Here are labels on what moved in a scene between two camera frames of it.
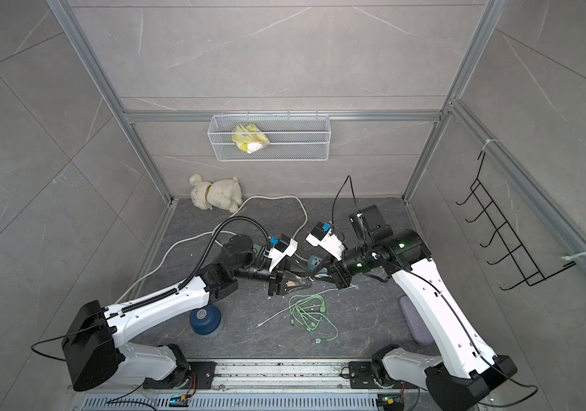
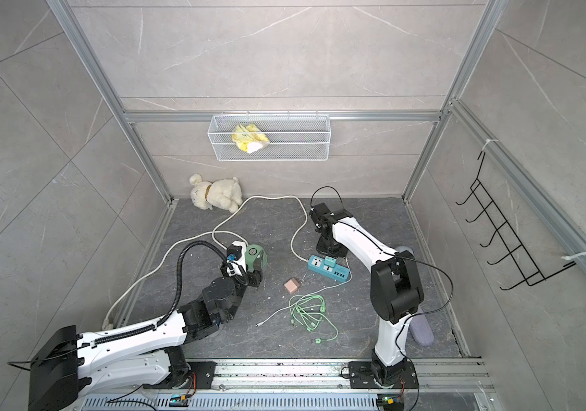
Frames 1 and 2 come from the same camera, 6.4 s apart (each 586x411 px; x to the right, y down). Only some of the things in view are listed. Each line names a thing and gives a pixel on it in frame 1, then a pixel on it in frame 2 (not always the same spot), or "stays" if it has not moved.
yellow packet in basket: x=249 y=138 stays
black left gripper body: x=273 y=280 -> x=253 y=278
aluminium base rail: x=264 y=384 stays
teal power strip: x=313 y=262 stays
